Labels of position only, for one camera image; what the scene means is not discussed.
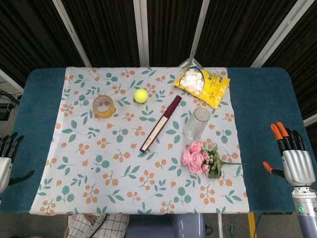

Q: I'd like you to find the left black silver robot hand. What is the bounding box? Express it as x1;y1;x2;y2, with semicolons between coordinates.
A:
0;132;35;195

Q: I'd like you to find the right orange-tipped silver robot hand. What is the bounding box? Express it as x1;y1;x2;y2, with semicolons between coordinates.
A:
263;121;317;186

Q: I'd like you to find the pink artificial flower bouquet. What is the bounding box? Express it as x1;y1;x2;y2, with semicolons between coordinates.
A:
181;140;247;179

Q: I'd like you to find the clear glass cup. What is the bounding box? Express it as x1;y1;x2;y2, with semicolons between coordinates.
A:
182;106;212;141

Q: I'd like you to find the teal table cover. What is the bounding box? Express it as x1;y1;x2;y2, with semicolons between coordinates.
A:
0;67;317;215

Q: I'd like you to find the yellow bag of white cubes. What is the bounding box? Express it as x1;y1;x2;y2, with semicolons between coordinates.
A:
172;64;231;110

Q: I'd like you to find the yellow clear tape roll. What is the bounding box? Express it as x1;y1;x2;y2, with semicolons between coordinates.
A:
92;94;116;119

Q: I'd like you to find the white checkered fabric bag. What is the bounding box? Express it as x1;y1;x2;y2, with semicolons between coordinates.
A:
66;213;130;238

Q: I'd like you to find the floral print tablecloth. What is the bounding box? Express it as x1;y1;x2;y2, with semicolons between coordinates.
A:
29;66;250;215

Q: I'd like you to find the dark red folded fan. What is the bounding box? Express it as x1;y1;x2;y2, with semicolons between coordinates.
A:
139;96;182;153

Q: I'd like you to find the grey blue plastic stool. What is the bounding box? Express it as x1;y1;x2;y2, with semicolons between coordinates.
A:
127;214;207;238

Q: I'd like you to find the yellow tennis ball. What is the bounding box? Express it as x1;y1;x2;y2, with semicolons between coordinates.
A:
134;88;149;104

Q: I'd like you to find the white partition frame post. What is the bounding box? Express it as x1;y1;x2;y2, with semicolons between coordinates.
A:
53;0;92;67
250;0;311;67
303;114;317;127
133;0;150;66
0;68;25;93
178;0;211;67

